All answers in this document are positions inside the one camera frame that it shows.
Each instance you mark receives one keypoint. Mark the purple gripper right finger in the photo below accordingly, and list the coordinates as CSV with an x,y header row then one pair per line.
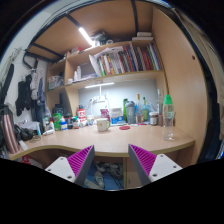
x,y
151,167

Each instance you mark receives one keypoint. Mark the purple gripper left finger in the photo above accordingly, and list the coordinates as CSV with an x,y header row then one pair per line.
x,y
75,167

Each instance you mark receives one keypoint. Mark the shoes under desk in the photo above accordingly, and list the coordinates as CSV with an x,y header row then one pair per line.
x,y
105,176

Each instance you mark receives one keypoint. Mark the red round coaster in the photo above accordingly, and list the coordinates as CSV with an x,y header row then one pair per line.
x,y
124,127

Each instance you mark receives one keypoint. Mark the white ceramic mug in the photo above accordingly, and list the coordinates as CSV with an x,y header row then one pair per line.
x,y
102,124

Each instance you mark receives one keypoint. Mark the glass jar dark lid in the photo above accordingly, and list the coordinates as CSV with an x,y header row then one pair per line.
x,y
153,118

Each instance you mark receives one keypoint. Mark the red white container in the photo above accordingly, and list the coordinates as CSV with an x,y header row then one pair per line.
x,y
81,115

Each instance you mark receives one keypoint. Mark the green canister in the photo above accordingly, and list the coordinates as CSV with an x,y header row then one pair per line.
x,y
57,120

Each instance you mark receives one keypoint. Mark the green glass bottle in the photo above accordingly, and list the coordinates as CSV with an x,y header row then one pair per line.
x,y
144,110

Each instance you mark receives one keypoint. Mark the yellow glass bottle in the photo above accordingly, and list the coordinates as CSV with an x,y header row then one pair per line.
x,y
138,110

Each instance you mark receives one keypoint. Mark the clear bottle green cap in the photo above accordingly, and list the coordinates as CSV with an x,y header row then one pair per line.
x,y
168,118

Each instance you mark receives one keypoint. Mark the pink snack packet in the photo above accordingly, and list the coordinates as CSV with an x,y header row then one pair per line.
x,y
105,114

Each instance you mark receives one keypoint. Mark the blue white box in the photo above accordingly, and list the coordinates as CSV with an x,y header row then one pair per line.
x,y
116,115

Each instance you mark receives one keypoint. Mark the grey shaker bottle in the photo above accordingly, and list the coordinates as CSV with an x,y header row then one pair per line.
x,y
130,112

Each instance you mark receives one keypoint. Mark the hanging dark clothes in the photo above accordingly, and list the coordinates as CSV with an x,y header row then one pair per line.
x,y
31,94

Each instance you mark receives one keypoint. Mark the clear plastic storage box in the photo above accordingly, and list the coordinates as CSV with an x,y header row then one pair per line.
x,y
55,82

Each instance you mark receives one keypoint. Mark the wooden desk with shelves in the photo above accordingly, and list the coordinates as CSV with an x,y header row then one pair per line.
x,y
184,82

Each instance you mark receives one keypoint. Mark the row of books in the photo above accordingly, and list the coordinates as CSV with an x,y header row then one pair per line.
x,y
126,59

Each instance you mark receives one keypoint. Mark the fluorescent tube light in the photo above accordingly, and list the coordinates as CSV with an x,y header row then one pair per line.
x,y
86,36

